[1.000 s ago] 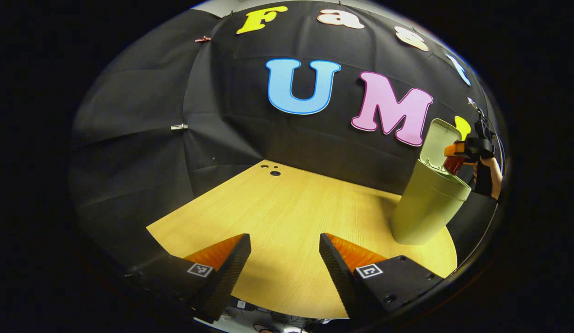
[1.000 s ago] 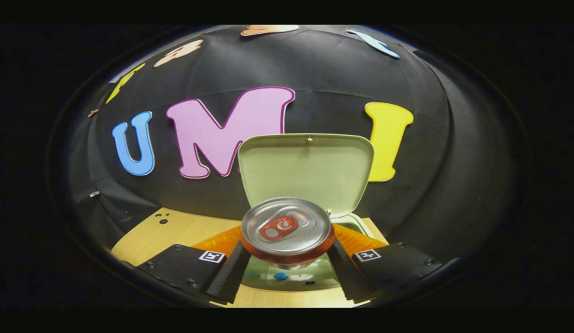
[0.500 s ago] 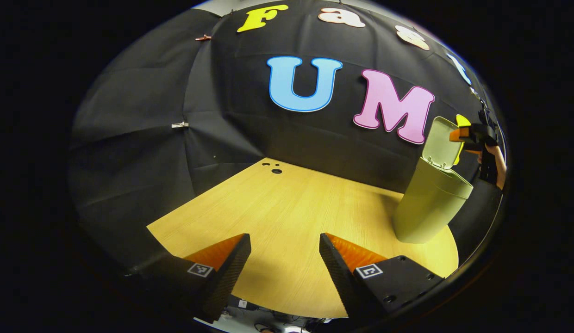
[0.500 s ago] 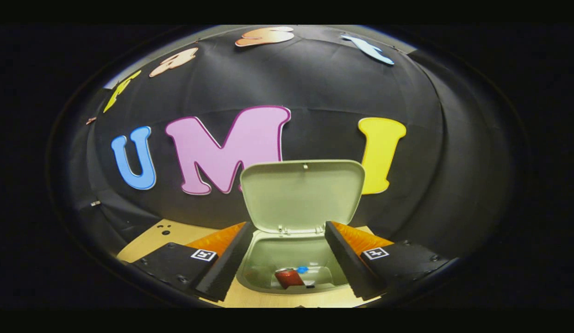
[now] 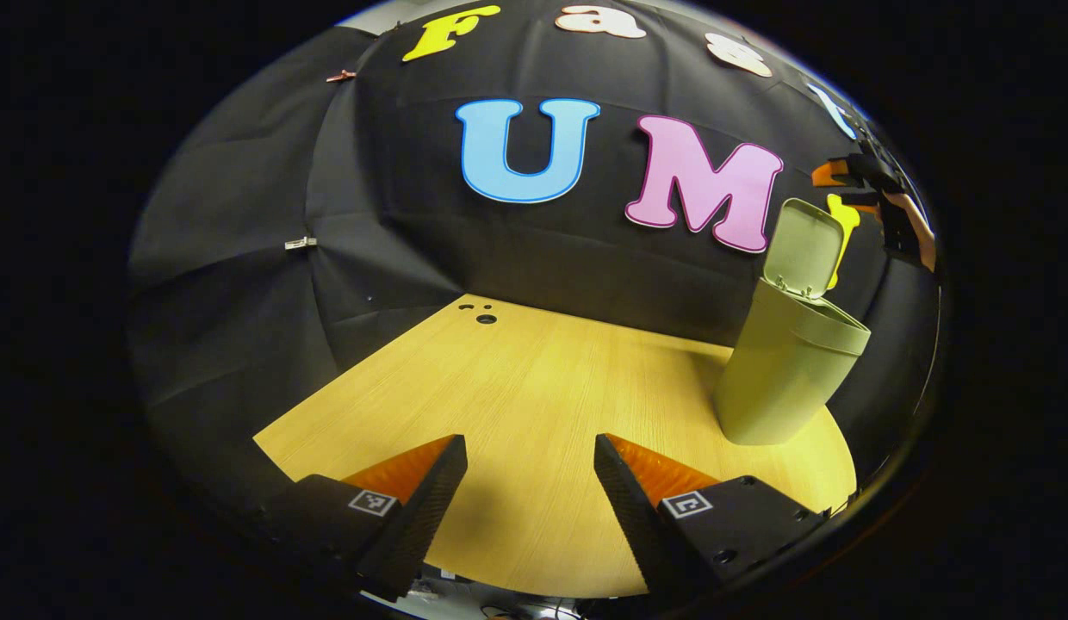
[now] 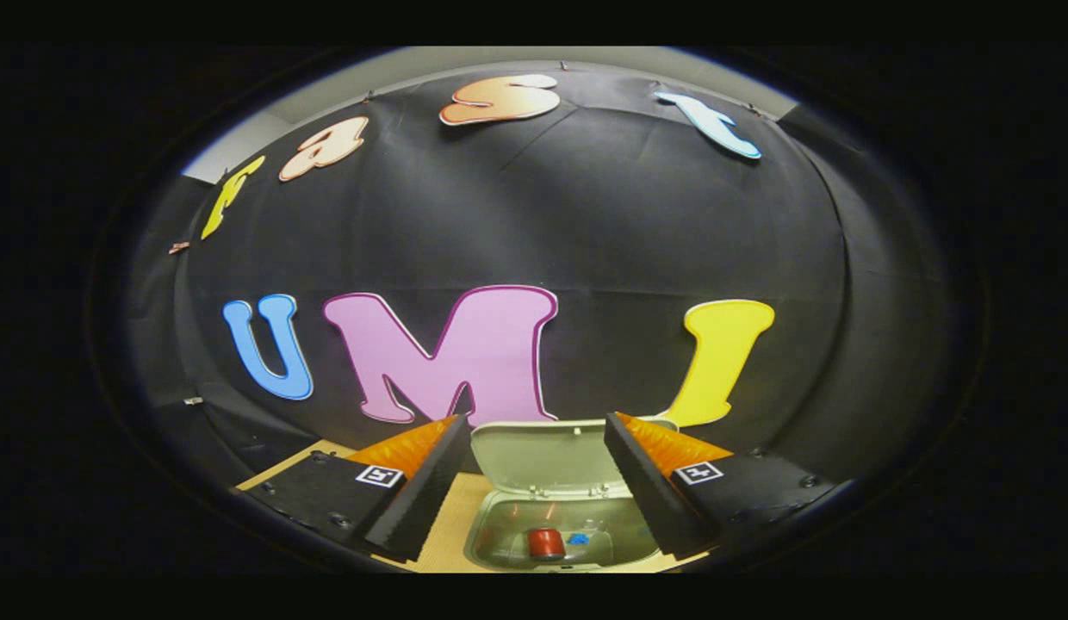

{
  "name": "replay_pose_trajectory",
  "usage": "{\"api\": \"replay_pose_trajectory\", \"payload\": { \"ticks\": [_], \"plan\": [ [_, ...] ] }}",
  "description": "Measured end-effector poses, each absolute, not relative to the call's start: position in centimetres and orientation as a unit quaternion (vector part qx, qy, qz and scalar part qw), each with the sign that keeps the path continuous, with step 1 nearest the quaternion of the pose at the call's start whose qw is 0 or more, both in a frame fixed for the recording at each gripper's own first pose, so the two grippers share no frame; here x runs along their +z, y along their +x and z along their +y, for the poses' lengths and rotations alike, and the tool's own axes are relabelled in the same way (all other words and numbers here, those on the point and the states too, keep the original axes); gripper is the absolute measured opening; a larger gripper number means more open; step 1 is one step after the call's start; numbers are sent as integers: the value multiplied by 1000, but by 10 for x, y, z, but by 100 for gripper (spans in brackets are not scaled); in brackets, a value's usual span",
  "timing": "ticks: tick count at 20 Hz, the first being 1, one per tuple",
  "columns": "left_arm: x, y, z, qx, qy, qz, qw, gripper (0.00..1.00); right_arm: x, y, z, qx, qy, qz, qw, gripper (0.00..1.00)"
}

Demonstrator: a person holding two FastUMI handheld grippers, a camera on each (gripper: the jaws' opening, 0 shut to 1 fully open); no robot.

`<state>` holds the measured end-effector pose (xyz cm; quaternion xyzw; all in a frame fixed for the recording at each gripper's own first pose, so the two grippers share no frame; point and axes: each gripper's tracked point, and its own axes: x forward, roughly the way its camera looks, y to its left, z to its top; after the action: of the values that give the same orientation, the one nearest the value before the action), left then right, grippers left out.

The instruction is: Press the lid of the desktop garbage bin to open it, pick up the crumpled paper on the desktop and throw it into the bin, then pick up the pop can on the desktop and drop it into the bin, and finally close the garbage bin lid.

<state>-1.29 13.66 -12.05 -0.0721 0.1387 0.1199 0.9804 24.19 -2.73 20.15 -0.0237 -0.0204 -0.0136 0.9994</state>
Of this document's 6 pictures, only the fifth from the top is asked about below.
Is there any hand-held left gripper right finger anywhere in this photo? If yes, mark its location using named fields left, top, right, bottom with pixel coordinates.
left=592, top=432, right=829, bottom=609

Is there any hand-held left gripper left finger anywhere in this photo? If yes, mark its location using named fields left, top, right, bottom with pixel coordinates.
left=258, top=435, right=469, bottom=603

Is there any green desktop garbage bin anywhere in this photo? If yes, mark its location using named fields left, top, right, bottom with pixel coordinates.
left=713, top=198, right=872, bottom=446

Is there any wooden desktop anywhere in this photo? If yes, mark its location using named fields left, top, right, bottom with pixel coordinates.
left=253, top=294, right=858, bottom=599

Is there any black backdrop cloth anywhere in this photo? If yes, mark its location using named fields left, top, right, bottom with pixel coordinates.
left=127, top=0, right=944, bottom=518

